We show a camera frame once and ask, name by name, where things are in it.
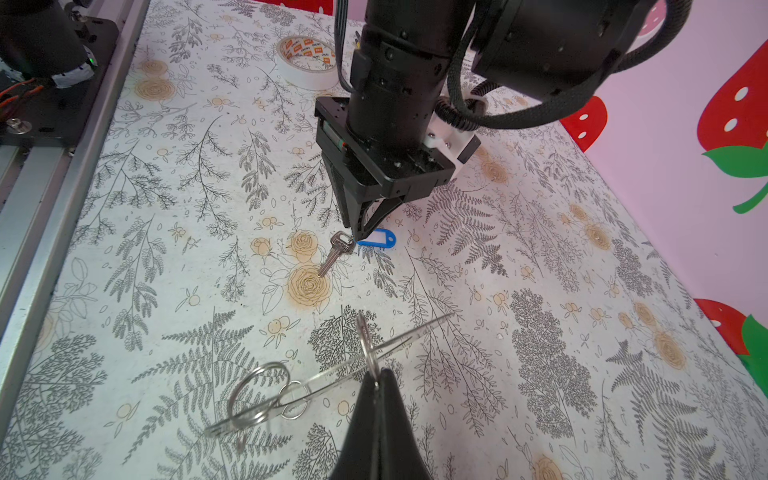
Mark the aluminium front rail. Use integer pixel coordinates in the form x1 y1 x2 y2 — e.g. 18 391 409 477
1 1 149 431

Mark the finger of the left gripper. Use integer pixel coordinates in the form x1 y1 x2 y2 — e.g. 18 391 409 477
356 198 403 241
323 155 366 240

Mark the large split key ring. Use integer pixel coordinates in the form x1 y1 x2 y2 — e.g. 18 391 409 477
226 361 292 432

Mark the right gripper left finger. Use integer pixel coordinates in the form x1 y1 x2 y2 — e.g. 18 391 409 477
329 373 379 480

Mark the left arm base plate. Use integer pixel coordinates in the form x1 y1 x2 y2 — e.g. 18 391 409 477
1 17 119 147

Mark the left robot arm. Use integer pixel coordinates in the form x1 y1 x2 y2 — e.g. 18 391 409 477
315 1 692 241

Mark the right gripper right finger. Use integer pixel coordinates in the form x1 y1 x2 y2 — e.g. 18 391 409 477
374 369 431 480

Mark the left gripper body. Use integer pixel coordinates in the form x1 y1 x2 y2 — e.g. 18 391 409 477
315 96 456 203

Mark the perforated metal ring disc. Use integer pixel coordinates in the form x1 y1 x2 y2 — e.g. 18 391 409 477
204 314 452 438

